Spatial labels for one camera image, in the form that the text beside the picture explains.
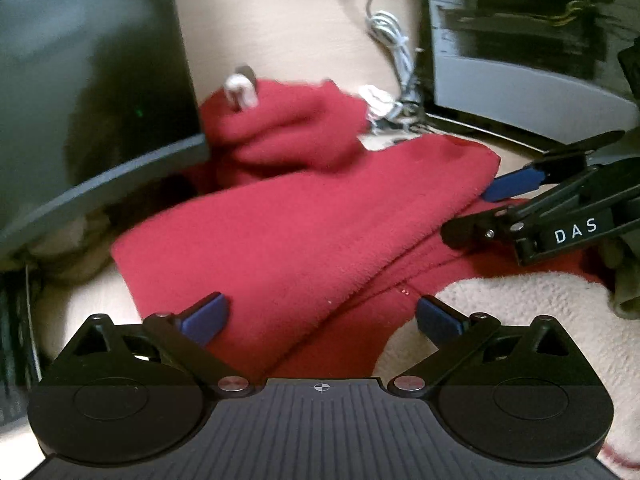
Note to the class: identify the black computer case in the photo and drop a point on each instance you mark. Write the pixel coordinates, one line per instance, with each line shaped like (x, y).
(500, 75)

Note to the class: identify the red fleece garment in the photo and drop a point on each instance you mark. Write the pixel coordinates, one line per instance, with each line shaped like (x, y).
(300, 240)

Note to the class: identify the dark object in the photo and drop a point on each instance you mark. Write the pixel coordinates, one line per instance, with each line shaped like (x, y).
(17, 335)

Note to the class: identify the cream fleece blanket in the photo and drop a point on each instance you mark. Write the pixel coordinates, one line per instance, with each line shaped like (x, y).
(525, 305)

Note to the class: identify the beige cloth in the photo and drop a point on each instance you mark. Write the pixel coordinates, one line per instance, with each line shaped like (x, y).
(65, 252)

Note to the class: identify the dark computer monitor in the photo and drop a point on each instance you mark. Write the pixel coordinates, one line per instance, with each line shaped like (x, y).
(75, 85)

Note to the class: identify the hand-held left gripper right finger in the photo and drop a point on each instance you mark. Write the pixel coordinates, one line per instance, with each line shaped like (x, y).
(436, 321)

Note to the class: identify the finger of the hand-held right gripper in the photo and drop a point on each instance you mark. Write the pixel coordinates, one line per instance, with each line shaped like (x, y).
(515, 182)
(470, 230)

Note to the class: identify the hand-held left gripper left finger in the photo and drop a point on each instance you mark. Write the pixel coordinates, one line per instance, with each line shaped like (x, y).
(209, 316)

